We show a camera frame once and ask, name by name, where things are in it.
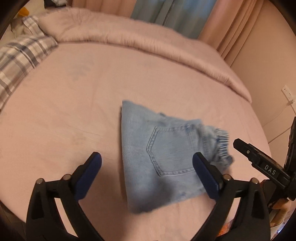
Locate white power cable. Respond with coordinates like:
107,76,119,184
262,99,296,144

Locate pink folded comforter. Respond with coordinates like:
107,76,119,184
39,8,252,102

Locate light blue denim pants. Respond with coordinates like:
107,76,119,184
121,100,233,213

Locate pink bed sheet mattress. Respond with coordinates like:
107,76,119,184
1,42,270,240

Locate pink curtain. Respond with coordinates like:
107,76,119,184
69,0,263,65

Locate right hand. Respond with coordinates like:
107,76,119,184
269,198,291,227

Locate white wall power strip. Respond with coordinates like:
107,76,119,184
281,85,295,105

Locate blue sheer curtain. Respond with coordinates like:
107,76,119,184
131,0,216,39

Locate plaid pillow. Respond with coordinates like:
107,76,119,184
1,16,58,108

